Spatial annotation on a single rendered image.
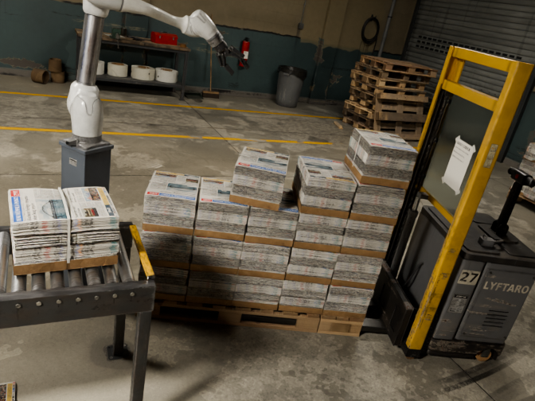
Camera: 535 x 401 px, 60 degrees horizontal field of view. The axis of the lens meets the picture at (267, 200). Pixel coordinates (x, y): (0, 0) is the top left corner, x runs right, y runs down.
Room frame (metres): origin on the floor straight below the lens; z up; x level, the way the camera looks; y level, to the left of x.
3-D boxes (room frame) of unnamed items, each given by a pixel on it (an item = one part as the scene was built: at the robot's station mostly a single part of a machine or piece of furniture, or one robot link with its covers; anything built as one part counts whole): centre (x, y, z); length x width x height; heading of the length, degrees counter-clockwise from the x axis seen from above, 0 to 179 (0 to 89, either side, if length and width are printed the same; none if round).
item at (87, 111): (2.42, 1.05, 1.17); 0.18 x 0.16 x 0.22; 32
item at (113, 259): (1.68, 0.70, 0.83); 0.29 x 0.16 x 0.04; 33
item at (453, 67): (3.06, -0.97, 0.97); 0.09 x 0.09 x 1.75; 9
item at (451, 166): (2.74, -1.04, 1.28); 0.57 x 0.01 x 0.65; 9
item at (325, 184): (2.62, -0.30, 0.95); 0.38 x 0.29 x 0.23; 9
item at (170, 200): (2.55, 0.12, 0.42); 1.17 x 0.39 x 0.83; 99
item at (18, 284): (1.52, 0.92, 0.78); 0.47 x 0.05 x 0.05; 29
